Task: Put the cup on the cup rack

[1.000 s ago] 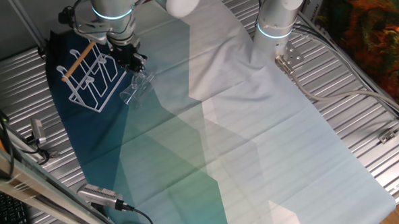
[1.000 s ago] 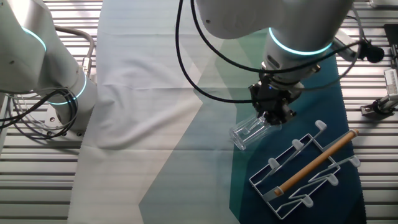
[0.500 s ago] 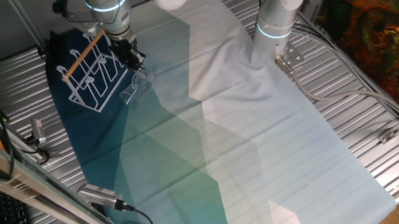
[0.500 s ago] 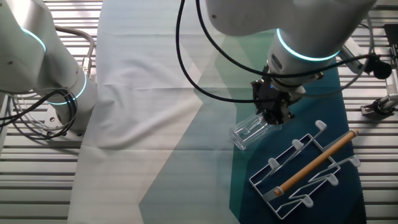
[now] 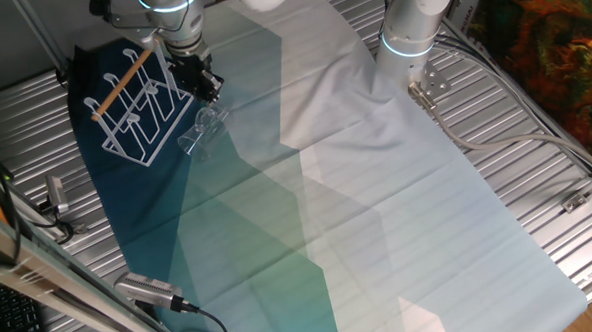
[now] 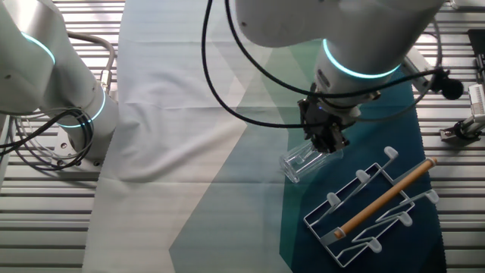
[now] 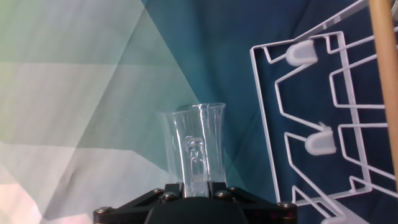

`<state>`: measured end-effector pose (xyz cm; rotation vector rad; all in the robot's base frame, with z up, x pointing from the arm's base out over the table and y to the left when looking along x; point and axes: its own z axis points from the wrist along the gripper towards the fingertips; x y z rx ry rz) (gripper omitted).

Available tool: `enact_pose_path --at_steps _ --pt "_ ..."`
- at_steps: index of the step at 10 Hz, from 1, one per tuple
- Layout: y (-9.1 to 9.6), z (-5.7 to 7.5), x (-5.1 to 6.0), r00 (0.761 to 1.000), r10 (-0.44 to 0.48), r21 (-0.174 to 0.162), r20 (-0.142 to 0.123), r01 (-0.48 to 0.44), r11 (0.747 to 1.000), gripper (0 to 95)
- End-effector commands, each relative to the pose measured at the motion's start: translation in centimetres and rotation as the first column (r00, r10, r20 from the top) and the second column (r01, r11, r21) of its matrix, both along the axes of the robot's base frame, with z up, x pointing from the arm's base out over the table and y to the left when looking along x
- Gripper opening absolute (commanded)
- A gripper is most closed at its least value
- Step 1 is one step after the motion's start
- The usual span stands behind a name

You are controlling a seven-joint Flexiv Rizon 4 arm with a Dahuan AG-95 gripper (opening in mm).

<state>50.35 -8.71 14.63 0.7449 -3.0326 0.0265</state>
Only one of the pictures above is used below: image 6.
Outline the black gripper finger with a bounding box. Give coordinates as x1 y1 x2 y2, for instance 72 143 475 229
323 130 350 155
304 127 327 152

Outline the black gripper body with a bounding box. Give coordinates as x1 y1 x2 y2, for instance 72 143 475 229
298 94 359 133

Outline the clear plastic cup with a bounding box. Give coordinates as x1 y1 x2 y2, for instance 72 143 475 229
279 142 344 184

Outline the black clamp tool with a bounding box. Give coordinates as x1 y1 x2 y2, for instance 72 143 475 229
439 115 485 143

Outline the teal white gradient tablecloth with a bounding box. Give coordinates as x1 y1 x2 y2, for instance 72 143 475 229
83 0 448 273

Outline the white wire cup rack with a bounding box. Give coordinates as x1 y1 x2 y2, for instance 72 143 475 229
302 146 440 268

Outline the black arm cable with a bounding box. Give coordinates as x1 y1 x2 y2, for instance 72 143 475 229
200 0 316 129

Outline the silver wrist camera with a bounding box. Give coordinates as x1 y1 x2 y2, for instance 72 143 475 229
400 55 437 94

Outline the black cable with plug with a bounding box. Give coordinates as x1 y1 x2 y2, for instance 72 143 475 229
224 0 465 101

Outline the silver exterior camera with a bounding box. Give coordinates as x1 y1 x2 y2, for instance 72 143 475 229
468 83 485 116

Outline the black bracket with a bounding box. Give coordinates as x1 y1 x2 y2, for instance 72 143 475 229
468 29 485 83

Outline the black base cable bundle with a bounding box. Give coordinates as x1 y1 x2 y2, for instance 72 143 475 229
0 108 95 171

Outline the grey conduit hose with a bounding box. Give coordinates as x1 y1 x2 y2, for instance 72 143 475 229
67 31 117 94

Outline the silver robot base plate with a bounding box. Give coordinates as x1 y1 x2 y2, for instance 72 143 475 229
52 128 105 168

